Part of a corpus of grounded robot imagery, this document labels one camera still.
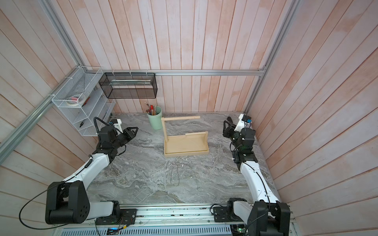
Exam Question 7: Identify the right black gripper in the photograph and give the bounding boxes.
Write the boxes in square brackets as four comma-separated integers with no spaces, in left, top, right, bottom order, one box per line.
[223,120,243,153]

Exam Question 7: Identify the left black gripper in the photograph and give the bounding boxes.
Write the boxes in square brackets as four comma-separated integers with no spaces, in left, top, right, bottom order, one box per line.
[112,127,139,148]

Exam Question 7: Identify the silver chain necklace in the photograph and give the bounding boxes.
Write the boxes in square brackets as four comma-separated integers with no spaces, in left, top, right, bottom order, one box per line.
[169,161,190,187]

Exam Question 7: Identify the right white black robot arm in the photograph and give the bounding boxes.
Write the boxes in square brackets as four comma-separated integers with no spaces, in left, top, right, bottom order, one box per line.
[210,114,291,236]

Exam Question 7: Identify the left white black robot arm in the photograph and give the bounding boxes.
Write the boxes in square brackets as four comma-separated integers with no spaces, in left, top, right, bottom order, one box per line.
[45,125,138,225]

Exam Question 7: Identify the wooden jewelry display stand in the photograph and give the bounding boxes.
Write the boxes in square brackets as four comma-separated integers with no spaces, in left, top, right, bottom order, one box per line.
[161,116,210,157]

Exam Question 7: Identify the green pen cup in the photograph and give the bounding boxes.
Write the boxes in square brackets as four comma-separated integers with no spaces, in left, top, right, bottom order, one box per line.
[148,106,162,130]

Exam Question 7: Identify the pens in cup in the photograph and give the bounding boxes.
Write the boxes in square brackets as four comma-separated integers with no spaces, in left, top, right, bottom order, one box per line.
[145,102,157,116]

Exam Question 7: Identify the tape roll on shelf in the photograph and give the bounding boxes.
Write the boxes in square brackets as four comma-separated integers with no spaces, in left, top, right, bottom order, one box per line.
[66,94,86,107]

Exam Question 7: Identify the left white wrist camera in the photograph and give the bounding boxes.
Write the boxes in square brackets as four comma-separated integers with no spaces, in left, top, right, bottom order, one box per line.
[109,119,122,133]

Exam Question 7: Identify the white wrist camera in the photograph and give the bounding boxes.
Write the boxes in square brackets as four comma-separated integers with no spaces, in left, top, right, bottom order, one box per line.
[109,119,122,133]
[234,113,251,132]

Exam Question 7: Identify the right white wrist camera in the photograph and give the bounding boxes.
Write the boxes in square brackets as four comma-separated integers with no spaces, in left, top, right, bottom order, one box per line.
[234,113,251,132]

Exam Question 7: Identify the black mesh wall basket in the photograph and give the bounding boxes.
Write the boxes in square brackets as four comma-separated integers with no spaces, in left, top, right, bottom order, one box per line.
[99,72,158,99]

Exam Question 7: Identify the white wire shelf rack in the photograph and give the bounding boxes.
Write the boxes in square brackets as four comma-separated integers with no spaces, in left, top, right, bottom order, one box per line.
[52,66,116,137]

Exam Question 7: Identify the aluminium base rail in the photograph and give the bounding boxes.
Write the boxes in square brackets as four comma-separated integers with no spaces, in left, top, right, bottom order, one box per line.
[53,203,299,236]

